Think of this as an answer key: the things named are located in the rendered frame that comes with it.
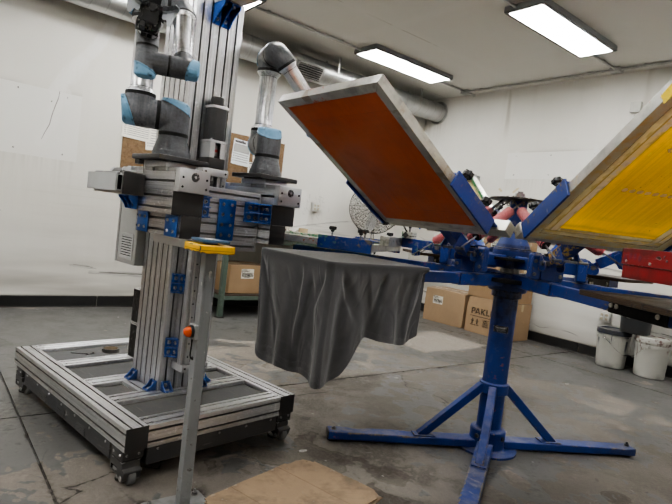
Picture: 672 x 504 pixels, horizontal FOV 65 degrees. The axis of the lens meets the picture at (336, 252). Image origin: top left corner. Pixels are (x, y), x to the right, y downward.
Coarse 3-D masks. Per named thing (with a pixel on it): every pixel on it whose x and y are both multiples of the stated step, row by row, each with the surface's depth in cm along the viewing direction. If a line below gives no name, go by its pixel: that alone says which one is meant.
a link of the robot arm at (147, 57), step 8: (136, 48) 181; (144, 48) 180; (152, 48) 181; (136, 56) 181; (144, 56) 180; (152, 56) 181; (160, 56) 182; (168, 56) 184; (136, 64) 181; (144, 64) 180; (152, 64) 182; (160, 64) 182; (136, 72) 181; (144, 72) 181; (152, 72) 182; (160, 72) 184
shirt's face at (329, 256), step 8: (272, 248) 203; (280, 248) 209; (312, 256) 184; (320, 256) 189; (328, 256) 195; (336, 256) 201; (344, 256) 207; (352, 256) 213; (360, 256) 220; (368, 256) 228; (384, 264) 188; (392, 264) 193; (400, 264) 199; (408, 264) 205
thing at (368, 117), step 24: (360, 96) 176; (360, 120) 189; (384, 120) 181; (384, 144) 194; (408, 144) 185; (384, 168) 209; (408, 168) 199; (408, 192) 216; (432, 192) 205; (432, 216) 222; (456, 216) 211
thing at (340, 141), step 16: (304, 112) 206; (320, 112) 199; (336, 112) 193; (320, 128) 210; (336, 128) 203; (336, 144) 214; (352, 144) 207; (336, 160) 226; (352, 160) 218; (368, 160) 211; (352, 176) 231; (368, 176) 223; (384, 176) 215; (368, 192) 236; (384, 192) 227; (400, 192) 219; (384, 208) 241; (400, 208) 232
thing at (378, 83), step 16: (352, 80) 177; (368, 80) 169; (384, 80) 166; (288, 96) 206; (304, 96) 196; (320, 96) 190; (336, 96) 184; (384, 96) 169; (288, 112) 213; (400, 112) 172; (304, 128) 217; (416, 128) 178; (320, 144) 221; (416, 144) 183; (432, 144) 183; (432, 160) 186; (448, 176) 191; (464, 208) 202; (416, 224) 237; (432, 224) 229; (448, 224) 221
